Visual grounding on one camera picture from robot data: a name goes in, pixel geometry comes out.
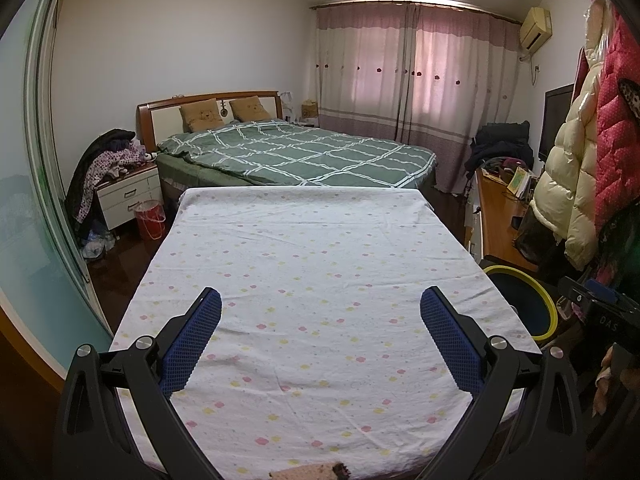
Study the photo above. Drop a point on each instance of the pink white curtain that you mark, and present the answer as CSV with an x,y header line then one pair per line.
x,y
360,70
465,85

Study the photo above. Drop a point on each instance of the white dotted tablecloth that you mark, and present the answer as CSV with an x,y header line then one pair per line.
x,y
310,270

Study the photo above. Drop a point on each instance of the wooden desk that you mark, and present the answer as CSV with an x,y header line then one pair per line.
x,y
495,220

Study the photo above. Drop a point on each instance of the person's right hand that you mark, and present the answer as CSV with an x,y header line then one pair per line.
x,y
611,367

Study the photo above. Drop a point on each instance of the yellow green box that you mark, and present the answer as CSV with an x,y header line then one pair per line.
x,y
519,182

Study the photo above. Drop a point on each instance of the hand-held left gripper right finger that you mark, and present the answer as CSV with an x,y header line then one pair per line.
x,y
450,345

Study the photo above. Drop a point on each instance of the black flat television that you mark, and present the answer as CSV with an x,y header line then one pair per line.
x,y
557,120

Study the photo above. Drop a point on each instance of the small cardboard box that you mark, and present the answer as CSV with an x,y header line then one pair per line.
x,y
310,110

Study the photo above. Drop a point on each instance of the beige air conditioner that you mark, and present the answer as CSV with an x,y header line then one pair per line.
x,y
535,30

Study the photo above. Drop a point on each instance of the wooden bed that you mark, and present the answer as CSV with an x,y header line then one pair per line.
x,y
160,125

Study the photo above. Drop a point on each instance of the brown bear pillow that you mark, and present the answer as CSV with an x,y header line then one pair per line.
x,y
250,108
202,115

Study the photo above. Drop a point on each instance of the green checked duvet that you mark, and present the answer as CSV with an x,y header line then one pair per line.
x,y
300,155

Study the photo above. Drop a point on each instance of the pale green wardrobe sliding door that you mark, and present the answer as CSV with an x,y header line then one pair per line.
x,y
30,210

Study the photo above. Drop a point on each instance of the crumpled plastic bags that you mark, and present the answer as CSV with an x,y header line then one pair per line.
x,y
97,247

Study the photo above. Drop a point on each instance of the curtain rod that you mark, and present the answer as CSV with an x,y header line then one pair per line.
x,y
410,2

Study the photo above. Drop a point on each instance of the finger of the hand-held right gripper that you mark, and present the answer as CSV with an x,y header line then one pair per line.
x,y
597,289

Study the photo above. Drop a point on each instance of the floral patterned cloth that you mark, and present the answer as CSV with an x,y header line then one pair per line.
x,y
107,165

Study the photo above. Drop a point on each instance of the white nightstand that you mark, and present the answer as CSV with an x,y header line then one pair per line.
x,y
127,195

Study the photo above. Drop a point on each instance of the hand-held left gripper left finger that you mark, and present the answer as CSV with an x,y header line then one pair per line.
x,y
192,345

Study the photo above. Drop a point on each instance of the red dotted puffer jacket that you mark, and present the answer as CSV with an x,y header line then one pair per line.
x,y
620,135

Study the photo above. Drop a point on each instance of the cream puffer jacket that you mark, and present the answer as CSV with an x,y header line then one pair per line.
x,y
565,170

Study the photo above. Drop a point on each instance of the red plastic bucket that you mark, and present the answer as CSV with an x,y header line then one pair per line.
x,y
149,220

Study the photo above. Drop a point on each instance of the yellow rimmed trash bin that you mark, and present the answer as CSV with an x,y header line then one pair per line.
x,y
525,305

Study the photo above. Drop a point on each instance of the dark clothes pile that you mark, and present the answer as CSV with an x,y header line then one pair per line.
x,y
500,145

